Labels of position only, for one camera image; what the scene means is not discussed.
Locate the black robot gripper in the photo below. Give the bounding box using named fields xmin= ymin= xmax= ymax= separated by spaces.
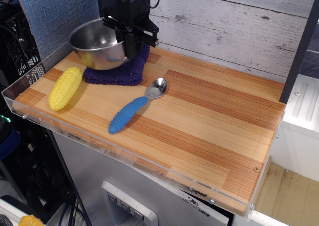
xmin=104 ymin=0 xmax=160 ymax=59

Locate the stainless steel bowl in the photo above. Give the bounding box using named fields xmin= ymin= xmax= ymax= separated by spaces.
xmin=68 ymin=18 xmax=129 ymax=70

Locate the purple folded towel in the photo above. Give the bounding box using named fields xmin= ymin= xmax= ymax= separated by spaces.
xmin=83 ymin=44 xmax=150 ymax=86

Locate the yellow toy corn cob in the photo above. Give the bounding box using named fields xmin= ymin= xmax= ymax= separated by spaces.
xmin=48 ymin=67 xmax=83 ymax=111

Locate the black plastic crate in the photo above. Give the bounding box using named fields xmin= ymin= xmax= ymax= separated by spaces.
xmin=0 ymin=11 xmax=40 ymax=76

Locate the clear acrylic table guard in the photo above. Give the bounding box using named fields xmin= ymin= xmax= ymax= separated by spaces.
xmin=4 ymin=48 xmax=284 ymax=226

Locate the toy fridge dispenser panel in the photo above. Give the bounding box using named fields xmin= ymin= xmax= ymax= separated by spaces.
xmin=101 ymin=180 xmax=158 ymax=226

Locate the white toy sink counter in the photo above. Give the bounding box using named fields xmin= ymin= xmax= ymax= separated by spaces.
xmin=270 ymin=75 xmax=319 ymax=181

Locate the yellow object bottom left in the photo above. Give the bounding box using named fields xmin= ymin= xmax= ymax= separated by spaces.
xmin=18 ymin=215 xmax=44 ymax=226

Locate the dark vertical post left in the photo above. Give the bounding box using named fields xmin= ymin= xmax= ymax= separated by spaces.
xmin=96 ymin=0 xmax=118 ymax=19

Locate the dark vertical post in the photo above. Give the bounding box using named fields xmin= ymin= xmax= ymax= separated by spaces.
xmin=279 ymin=0 xmax=319 ymax=104
xmin=96 ymin=0 xmax=118 ymax=19

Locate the blue handled metal spoon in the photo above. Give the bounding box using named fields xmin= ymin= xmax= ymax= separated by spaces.
xmin=108 ymin=78 xmax=168 ymax=134

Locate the dark vertical post right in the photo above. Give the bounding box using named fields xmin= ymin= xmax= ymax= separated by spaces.
xmin=279 ymin=0 xmax=319 ymax=104

